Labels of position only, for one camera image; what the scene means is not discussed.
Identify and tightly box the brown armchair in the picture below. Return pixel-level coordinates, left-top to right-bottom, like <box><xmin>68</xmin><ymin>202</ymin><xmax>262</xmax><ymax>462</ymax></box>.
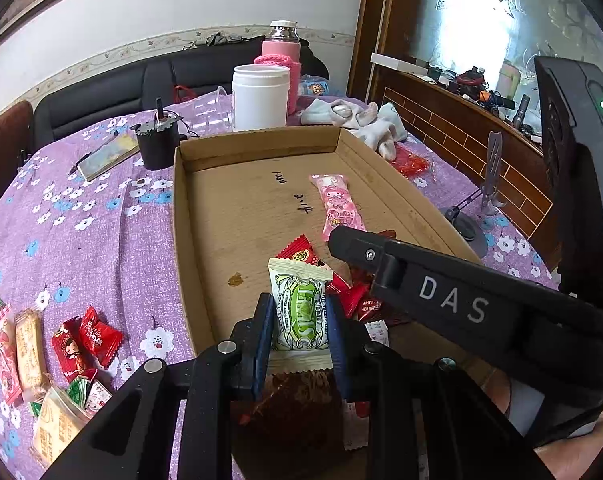
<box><xmin>0</xmin><ymin>101</ymin><xmax>34</xmax><ymax>198</ymax></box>

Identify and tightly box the pink sleeved thermos bottle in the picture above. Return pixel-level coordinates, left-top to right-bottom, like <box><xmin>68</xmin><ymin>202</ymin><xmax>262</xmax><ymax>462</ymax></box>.
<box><xmin>254</xmin><ymin>20</ymin><xmax>302</xmax><ymax>115</ymax></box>

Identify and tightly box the green white candy packet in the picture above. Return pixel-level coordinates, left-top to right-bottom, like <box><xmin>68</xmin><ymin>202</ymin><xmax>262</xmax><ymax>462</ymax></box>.
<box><xmin>268</xmin><ymin>258</ymin><xmax>333</xmax><ymax>373</ymax></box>

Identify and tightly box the yellow blue book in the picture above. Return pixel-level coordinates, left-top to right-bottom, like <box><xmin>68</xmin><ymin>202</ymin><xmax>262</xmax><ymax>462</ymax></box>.
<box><xmin>68</xmin><ymin>133</ymin><xmax>139</xmax><ymax>182</ymax></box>

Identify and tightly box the purple floral tablecloth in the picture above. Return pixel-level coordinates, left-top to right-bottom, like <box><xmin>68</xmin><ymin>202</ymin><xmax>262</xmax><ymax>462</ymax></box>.
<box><xmin>0</xmin><ymin>91</ymin><xmax>557</xmax><ymax>480</ymax></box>

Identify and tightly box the white plastic jar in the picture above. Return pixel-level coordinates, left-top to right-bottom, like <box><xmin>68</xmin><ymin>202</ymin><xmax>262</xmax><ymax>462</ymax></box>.
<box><xmin>232</xmin><ymin>64</ymin><xmax>290</xmax><ymax>131</ymax></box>

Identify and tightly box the wooden cabinet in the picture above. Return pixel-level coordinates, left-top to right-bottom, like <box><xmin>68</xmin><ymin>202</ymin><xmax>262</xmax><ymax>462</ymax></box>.
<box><xmin>372</xmin><ymin>65</ymin><xmax>561</xmax><ymax>269</ymax></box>

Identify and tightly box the grey phone stand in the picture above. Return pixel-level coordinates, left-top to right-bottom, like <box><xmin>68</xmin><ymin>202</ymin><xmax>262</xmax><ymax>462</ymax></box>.
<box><xmin>440</xmin><ymin>131</ymin><xmax>503</xmax><ymax>258</ymax></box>

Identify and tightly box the beige biscuit packet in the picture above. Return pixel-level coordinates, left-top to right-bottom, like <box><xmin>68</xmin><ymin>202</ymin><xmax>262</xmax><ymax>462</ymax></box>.
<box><xmin>15</xmin><ymin>309</ymin><xmax>49</xmax><ymax>402</ymax></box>

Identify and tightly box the black cup with tool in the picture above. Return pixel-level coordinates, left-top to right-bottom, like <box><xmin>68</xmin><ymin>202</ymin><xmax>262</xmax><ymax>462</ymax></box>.
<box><xmin>131</xmin><ymin>98</ymin><xmax>180</xmax><ymax>171</ymax></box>

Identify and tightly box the cardboard tray box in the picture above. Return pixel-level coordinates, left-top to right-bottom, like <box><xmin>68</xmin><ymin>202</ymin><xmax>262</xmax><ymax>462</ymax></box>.
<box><xmin>174</xmin><ymin>127</ymin><xmax>479</xmax><ymax>353</ymax></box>

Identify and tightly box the large dark red snack packet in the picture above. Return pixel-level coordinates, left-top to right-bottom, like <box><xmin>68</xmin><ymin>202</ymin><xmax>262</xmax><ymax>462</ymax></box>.
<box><xmin>231</xmin><ymin>370</ymin><xmax>346</xmax><ymax>479</ymax></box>

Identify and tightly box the white socks pile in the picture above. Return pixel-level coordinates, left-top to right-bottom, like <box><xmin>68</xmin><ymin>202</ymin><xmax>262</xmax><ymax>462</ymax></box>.
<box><xmin>300</xmin><ymin>99</ymin><xmax>408</xmax><ymax>162</ymax></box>

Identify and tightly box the pink long snack packet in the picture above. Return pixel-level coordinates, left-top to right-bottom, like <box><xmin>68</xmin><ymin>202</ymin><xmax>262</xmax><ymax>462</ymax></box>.
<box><xmin>309</xmin><ymin>174</ymin><xmax>365</xmax><ymax>243</ymax></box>

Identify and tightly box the black leather sofa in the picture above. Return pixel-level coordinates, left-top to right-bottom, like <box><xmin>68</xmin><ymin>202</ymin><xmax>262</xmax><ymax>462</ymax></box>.
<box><xmin>32</xmin><ymin>34</ymin><xmax>331</xmax><ymax>149</ymax></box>

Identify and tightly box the small red candy packet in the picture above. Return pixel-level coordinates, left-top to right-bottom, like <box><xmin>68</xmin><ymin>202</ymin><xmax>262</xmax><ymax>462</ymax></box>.
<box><xmin>79</xmin><ymin>306</ymin><xmax>124</xmax><ymax>368</ymax></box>

